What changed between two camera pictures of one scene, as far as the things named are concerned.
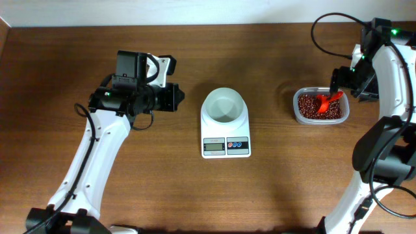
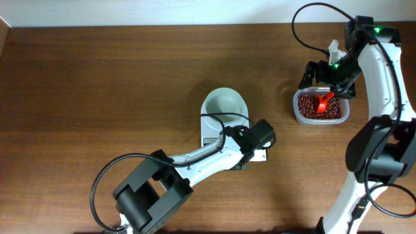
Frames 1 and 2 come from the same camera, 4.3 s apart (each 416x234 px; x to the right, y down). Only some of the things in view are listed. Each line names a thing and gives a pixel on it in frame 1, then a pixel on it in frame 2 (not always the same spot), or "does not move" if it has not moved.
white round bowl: [224, 107] does not move
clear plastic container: [321, 91] does not move
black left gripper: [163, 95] -> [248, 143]
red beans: [309, 105] does not move
